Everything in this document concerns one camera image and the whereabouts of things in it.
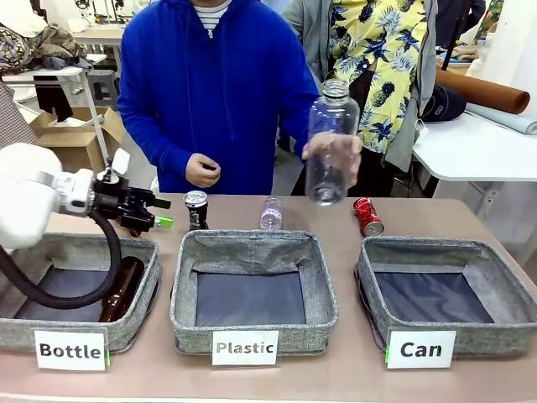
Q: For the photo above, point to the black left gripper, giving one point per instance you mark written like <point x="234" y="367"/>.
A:
<point x="123" y="203"/>

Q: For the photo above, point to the large clear plastic bottle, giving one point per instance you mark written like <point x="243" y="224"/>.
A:
<point x="333" y="117"/>

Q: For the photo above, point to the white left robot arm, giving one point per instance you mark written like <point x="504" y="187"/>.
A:
<point x="25" y="197"/>

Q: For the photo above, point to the person's left forearm blue sleeve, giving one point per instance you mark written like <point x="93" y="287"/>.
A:
<point x="295" y="121"/>

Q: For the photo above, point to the person's right forearm blue sleeve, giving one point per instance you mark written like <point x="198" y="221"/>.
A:
<point x="155" y="134"/>

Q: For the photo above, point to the black drink can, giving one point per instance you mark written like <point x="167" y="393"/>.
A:
<point x="196" y="210"/>

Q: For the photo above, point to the grey fabric basket bottle label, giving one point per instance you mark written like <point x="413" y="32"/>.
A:
<point x="138" y="302"/>

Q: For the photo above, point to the grey fabric basket plastic label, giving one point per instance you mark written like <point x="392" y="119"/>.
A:
<point x="251" y="247"/>

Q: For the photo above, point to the crushed red drink can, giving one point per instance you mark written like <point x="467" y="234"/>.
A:
<point x="367" y="215"/>

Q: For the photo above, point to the grey fabric basket can label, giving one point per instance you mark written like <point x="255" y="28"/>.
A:
<point x="444" y="252"/>

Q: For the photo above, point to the white Can label card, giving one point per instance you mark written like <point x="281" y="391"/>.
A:
<point x="420" y="349"/>

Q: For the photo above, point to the person's right hand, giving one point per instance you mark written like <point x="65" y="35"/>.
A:
<point x="201" y="170"/>

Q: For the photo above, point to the person's left hand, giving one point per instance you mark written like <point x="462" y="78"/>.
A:
<point x="356" y="155"/>

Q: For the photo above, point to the small brown glass bottle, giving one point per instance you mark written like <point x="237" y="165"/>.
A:
<point x="135" y="232"/>

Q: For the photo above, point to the small clear plastic bottle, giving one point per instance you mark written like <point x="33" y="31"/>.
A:
<point x="271" y="215"/>

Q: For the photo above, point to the open cardboard box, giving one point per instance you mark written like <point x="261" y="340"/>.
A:
<point x="75" y="138"/>

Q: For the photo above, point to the grey metal stool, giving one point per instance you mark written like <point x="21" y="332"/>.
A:
<point x="102" y="86"/>

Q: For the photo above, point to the person torso blue hoodie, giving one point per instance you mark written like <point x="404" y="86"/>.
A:
<point x="218" y="84"/>

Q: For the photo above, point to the white Plastic label card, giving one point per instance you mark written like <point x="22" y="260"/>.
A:
<point x="245" y="348"/>

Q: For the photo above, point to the white Bottle label card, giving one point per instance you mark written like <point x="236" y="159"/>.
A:
<point x="70" y="350"/>

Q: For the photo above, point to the checkered fabric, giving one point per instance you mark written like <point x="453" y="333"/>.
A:
<point x="14" y="117"/>

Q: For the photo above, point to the white clothes table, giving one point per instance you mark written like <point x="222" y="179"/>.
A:
<point x="50" y="73"/>

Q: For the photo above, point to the pile of patterned clothes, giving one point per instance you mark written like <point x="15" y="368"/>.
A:
<point x="42" y="46"/>

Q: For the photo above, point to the person in pineapple shirt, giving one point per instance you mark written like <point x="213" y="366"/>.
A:
<point x="386" y="63"/>

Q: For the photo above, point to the black cap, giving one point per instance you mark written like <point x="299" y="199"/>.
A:
<point x="444" y="105"/>

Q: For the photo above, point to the white side table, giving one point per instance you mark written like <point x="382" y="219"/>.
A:
<point x="474" y="151"/>

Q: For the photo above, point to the brown rolled sheet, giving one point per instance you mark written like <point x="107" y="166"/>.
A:
<point x="482" y="90"/>

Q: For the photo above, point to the light blue rolled sheet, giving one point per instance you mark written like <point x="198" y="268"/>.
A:
<point x="503" y="119"/>

